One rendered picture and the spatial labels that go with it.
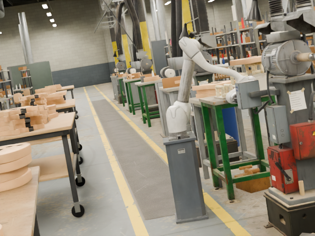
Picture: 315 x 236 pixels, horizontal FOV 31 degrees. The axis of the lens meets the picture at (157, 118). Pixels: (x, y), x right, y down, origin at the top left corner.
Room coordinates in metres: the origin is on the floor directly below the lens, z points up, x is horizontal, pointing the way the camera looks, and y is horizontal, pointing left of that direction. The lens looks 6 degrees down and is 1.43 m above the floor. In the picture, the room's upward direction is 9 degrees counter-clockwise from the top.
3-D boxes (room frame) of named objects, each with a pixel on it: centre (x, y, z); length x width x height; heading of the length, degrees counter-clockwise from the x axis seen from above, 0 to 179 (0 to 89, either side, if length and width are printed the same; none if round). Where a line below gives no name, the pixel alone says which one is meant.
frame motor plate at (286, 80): (4.03, -1.00, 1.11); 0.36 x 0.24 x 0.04; 7
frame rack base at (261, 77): (5.27, -0.96, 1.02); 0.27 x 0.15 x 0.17; 11
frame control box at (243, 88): (4.15, -0.74, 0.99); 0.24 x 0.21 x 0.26; 7
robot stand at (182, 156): (4.73, -0.15, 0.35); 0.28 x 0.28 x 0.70; 0
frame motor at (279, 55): (4.10, -0.98, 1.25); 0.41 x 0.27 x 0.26; 7
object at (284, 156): (4.01, -0.84, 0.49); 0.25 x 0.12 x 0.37; 7
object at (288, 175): (3.87, -0.82, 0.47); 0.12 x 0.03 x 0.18; 97
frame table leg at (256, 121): (5.59, -0.97, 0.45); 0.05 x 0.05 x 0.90; 7
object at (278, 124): (4.01, -0.85, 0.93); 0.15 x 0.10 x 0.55; 7
